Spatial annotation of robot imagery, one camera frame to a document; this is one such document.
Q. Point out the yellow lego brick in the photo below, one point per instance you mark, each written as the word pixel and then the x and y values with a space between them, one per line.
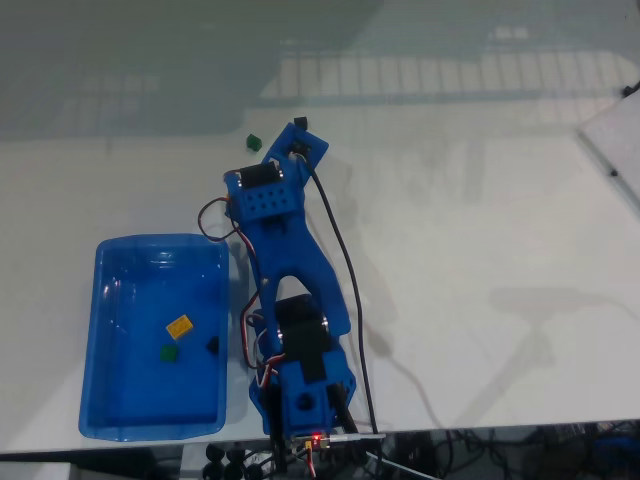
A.
pixel 180 327

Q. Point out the green lego brick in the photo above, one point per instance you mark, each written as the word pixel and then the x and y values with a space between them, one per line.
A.
pixel 168 353
pixel 253 142

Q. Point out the blue plastic bin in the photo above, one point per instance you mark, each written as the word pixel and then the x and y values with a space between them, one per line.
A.
pixel 150 400

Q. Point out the motor controller board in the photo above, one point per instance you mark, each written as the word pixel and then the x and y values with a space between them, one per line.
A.
pixel 315 440

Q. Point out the black clamp knob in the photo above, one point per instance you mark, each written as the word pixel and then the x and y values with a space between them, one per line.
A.
pixel 234 456
pixel 214 454

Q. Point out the white board panel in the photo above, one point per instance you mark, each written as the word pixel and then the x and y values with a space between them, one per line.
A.
pixel 620 135

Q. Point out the blue object under table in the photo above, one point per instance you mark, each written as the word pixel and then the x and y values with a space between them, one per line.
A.
pixel 617 445

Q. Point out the black camera module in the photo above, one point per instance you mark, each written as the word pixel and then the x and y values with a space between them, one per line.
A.
pixel 299 148

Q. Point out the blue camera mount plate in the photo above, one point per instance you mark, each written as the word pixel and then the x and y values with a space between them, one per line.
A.
pixel 285 137

